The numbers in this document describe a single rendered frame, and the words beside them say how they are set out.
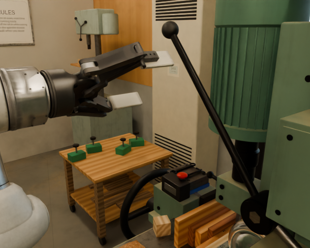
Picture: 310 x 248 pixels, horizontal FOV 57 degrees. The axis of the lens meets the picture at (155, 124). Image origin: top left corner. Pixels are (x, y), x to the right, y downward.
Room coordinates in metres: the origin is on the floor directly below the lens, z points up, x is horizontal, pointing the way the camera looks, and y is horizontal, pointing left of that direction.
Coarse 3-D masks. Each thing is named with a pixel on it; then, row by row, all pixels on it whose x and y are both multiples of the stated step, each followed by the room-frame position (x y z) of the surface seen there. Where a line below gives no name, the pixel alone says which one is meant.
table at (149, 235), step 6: (150, 216) 0.75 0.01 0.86; (156, 216) 0.74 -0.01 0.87; (174, 222) 0.67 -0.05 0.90; (144, 234) 0.62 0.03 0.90; (150, 234) 0.62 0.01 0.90; (132, 240) 0.60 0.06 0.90; (138, 240) 0.60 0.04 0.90; (144, 240) 0.60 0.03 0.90; (150, 240) 0.60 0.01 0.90; (156, 240) 0.60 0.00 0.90; (162, 240) 0.60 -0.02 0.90; (168, 240) 0.60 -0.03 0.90; (120, 246) 0.58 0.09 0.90; (144, 246) 0.58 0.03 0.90; (150, 246) 0.58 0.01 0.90; (156, 246) 0.58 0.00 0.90; (162, 246) 0.58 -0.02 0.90; (168, 246) 0.58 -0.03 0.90; (174, 246) 0.58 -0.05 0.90; (186, 246) 0.58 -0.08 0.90
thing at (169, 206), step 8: (160, 184) 0.77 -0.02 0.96; (160, 192) 0.74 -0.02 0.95; (200, 192) 0.72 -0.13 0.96; (160, 200) 0.74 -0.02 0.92; (168, 200) 0.71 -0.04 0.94; (176, 200) 0.69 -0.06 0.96; (184, 200) 0.68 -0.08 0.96; (192, 200) 0.68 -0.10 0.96; (160, 208) 0.74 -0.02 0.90; (168, 208) 0.71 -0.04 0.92; (176, 208) 0.68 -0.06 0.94; (184, 208) 0.66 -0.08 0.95; (192, 208) 0.68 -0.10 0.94; (168, 216) 0.71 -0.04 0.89; (176, 216) 0.68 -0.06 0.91
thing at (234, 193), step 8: (224, 176) 0.62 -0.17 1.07; (224, 184) 0.60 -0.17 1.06; (232, 184) 0.58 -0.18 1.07; (240, 184) 0.58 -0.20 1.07; (256, 184) 0.58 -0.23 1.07; (216, 192) 0.62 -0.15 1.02; (224, 192) 0.60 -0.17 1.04; (232, 192) 0.58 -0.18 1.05; (240, 192) 0.56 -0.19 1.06; (248, 192) 0.55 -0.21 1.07; (216, 200) 0.62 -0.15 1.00; (224, 200) 0.60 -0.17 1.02; (232, 200) 0.58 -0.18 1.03; (240, 200) 0.56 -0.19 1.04; (232, 208) 0.58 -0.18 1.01; (240, 208) 0.56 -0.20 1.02
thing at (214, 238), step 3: (231, 225) 0.60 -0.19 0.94; (228, 228) 0.59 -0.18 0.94; (222, 231) 0.58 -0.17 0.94; (219, 234) 0.57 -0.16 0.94; (213, 237) 0.56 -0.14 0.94; (216, 237) 0.56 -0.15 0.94; (207, 240) 0.55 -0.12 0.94; (210, 240) 0.55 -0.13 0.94; (213, 240) 0.55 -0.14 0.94; (216, 240) 0.55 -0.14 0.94; (204, 243) 0.54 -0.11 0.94; (207, 243) 0.54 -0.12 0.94; (210, 243) 0.54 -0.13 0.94; (198, 246) 0.53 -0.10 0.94; (201, 246) 0.53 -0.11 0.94; (204, 246) 0.53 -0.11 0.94
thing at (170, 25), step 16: (176, 32) 0.59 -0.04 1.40; (176, 48) 0.58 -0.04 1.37; (192, 80) 0.54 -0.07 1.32; (208, 96) 0.52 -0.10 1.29; (208, 112) 0.51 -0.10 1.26; (224, 128) 0.48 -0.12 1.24; (224, 144) 0.47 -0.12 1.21; (240, 160) 0.45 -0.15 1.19; (256, 192) 0.42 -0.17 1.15; (256, 208) 0.39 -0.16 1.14; (256, 224) 0.39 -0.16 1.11; (272, 224) 0.37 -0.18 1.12; (288, 240) 0.36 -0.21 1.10
